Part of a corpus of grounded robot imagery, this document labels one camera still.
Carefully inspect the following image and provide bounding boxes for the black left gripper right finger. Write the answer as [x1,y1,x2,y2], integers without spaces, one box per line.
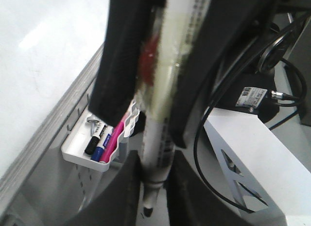
[169,0,277,148]

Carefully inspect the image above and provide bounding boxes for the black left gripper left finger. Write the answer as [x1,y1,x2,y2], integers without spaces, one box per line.
[88,0,165,126]

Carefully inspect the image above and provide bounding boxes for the white black whiteboard marker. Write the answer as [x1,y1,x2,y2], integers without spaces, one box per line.
[136,0,211,217]

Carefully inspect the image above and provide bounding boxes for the grey screw knob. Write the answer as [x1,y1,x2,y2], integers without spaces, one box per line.
[86,115,100,135]

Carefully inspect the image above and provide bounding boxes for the black capped marker in tray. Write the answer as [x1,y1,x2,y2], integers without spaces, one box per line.
[85,123,106,155]

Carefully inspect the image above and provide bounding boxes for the pink marker in tray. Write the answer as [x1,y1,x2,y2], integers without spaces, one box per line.
[99,120,124,163]

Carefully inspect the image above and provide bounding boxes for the blue capped marker in tray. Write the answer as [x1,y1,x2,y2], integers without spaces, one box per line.
[91,126,114,162]

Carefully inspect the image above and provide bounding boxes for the white marker tray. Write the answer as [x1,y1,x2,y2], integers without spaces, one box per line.
[61,100,139,172]

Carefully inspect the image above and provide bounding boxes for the white metal stand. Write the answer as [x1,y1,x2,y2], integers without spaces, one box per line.
[204,108,311,217]

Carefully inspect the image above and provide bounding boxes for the white pegboard panel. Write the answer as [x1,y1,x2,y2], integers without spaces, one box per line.
[14,138,146,226]

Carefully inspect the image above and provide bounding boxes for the white whiteboard with aluminium frame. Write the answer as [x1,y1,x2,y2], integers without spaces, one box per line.
[0,0,109,216]

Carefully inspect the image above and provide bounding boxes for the black industrial camera with label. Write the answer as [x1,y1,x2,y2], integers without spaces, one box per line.
[235,87,268,113]

